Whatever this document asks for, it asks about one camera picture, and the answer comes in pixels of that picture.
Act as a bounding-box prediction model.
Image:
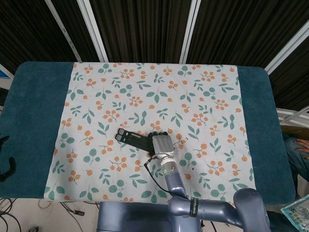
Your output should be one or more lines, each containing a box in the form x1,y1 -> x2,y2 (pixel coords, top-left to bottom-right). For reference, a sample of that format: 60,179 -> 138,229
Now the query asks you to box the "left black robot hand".
0,135 -> 16,183

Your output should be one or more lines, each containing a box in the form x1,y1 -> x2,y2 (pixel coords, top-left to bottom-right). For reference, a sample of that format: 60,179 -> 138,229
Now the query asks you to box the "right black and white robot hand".
146,131 -> 175,158

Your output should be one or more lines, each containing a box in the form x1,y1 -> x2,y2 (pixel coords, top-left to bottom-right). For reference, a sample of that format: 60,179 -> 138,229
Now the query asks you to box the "dark grey folding laptop stand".
115,128 -> 155,154

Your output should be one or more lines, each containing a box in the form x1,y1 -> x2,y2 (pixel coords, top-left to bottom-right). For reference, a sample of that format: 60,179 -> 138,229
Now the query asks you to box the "person's bare hand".
293,138 -> 309,160

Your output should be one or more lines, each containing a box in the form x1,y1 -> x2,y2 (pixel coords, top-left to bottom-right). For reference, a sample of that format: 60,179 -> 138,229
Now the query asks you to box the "teal table cover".
0,60 -> 296,206

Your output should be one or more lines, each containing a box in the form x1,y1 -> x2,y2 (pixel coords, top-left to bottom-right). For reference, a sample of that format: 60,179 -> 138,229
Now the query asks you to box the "white floral print cloth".
44,62 -> 257,210

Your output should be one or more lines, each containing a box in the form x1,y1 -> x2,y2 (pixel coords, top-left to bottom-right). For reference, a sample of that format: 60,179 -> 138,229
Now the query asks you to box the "blue robot torso base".
96,201 -> 201,232

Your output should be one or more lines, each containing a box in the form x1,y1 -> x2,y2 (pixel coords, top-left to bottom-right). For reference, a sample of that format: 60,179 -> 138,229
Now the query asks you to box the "blue and white sign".
0,63 -> 14,80

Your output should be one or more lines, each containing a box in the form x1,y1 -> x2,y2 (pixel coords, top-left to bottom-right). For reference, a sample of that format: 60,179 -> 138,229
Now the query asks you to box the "brown cardboard box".
281,125 -> 309,140

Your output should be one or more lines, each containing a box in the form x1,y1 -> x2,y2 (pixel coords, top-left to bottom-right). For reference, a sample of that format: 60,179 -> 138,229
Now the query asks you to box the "teal printed plastic bag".
280,197 -> 309,232

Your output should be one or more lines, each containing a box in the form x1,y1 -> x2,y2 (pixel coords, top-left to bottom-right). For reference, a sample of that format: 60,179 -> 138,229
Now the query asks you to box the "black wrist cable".
143,155 -> 175,194

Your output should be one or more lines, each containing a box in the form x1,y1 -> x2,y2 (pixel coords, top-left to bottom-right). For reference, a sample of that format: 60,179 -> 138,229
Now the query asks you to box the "black floor cable bundle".
0,197 -> 24,232

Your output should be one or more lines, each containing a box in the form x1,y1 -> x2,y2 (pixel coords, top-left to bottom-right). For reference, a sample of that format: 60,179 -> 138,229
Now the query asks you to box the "wide white frame beam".
77,0 -> 109,63
179,0 -> 201,64
264,25 -> 309,74

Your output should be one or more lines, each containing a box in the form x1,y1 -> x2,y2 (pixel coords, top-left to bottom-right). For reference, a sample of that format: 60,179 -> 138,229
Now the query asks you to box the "white metal rack frame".
276,107 -> 309,127

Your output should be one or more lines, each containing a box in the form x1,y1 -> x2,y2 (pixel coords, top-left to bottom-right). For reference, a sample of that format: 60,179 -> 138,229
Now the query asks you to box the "thin white frame beam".
44,0 -> 83,63

